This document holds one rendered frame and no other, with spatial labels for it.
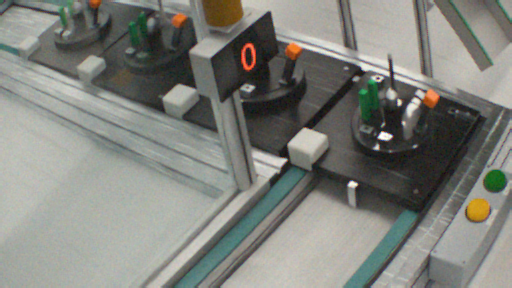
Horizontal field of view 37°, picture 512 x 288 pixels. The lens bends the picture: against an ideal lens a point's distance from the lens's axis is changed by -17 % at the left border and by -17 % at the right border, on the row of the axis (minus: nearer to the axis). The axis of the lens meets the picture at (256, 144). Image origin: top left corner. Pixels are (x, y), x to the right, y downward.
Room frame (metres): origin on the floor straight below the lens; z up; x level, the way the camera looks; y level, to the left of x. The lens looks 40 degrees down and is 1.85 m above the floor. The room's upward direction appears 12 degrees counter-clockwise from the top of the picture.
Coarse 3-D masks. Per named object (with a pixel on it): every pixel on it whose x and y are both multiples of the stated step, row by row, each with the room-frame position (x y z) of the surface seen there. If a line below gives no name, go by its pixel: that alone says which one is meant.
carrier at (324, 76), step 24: (264, 72) 1.17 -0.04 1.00; (312, 72) 1.19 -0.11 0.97; (336, 72) 1.18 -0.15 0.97; (360, 72) 1.18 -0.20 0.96; (240, 96) 1.14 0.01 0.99; (264, 96) 1.13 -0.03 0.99; (288, 96) 1.13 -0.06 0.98; (312, 96) 1.13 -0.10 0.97; (336, 96) 1.13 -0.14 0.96; (264, 120) 1.10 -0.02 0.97; (288, 120) 1.08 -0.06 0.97; (312, 120) 1.08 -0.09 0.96; (264, 144) 1.04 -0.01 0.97
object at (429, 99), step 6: (432, 90) 0.96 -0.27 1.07; (420, 96) 0.96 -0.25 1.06; (426, 96) 0.95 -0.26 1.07; (432, 96) 0.95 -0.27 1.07; (438, 96) 0.95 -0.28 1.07; (426, 102) 0.95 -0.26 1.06; (432, 102) 0.94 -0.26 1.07; (426, 108) 0.95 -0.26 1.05; (432, 108) 0.94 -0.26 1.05; (420, 114) 0.96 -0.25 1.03; (426, 114) 0.95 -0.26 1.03; (420, 120) 0.96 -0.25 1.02; (426, 120) 0.97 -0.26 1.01; (420, 126) 0.96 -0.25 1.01
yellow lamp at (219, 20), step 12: (204, 0) 0.94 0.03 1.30; (216, 0) 0.93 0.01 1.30; (228, 0) 0.93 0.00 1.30; (240, 0) 0.95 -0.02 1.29; (204, 12) 0.95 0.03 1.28; (216, 12) 0.93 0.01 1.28; (228, 12) 0.93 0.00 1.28; (240, 12) 0.94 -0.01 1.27; (216, 24) 0.94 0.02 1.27; (228, 24) 0.93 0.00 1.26
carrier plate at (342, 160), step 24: (336, 120) 1.06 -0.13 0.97; (456, 120) 1.00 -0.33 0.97; (480, 120) 1.01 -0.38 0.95; (336, 144) 1.01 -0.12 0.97; (432, 144) 0.96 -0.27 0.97; (456, 144) 0.94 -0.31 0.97; (312, 168) 0.98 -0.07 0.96; (336, 168) 0.96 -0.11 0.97; (360, 168) 0.94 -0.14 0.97; (384, 168) 0.93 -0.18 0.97; (408, 168) 0.92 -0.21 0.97; (432, 168) 0.91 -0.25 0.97; (384, 192) 0.89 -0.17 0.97; (408, 192) 0.87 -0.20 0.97; (432, 192) 0.87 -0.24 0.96
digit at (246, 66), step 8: (240, 40) 0.93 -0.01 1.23; (248, 40) 0.94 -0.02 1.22; (256, 40) 0.95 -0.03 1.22; (240, 48) 0.93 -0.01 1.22; (248, 48) 0.94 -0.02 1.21; (256, 48) 0.95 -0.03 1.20; (240, 56) 0.93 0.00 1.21; (248, 56) 0.94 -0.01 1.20; (256, 56) 0.95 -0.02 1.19; (240, 64) 0.93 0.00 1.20; (248, 64) 0.94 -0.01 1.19; (256, 64) 0.95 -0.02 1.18; (240, 72) 0.92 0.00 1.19; (248, 72) 0.93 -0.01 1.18; (240, 80) 0.92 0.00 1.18
